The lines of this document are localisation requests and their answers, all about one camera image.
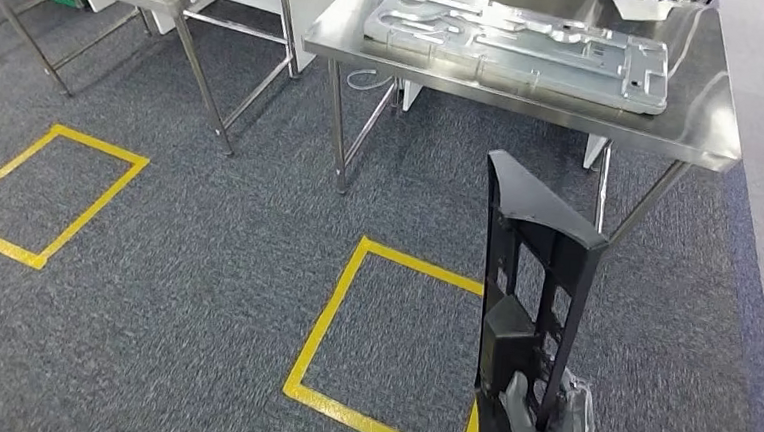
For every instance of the grey stamped metal plate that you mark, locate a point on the grey stamped metal plate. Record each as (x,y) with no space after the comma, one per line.
(498,56)

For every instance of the white cabinet block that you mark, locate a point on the white cabinet block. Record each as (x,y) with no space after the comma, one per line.
(315,5)

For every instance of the stainless steel workbench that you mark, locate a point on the stainless steel workbench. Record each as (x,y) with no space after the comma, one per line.
(693,127)

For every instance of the yellow floor tape square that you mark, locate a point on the yellow floor tape square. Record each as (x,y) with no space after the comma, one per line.
(323,317)
(94,142)

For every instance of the black plastic frame part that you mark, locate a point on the black plastic frame part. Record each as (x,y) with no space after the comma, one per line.
(529,203)

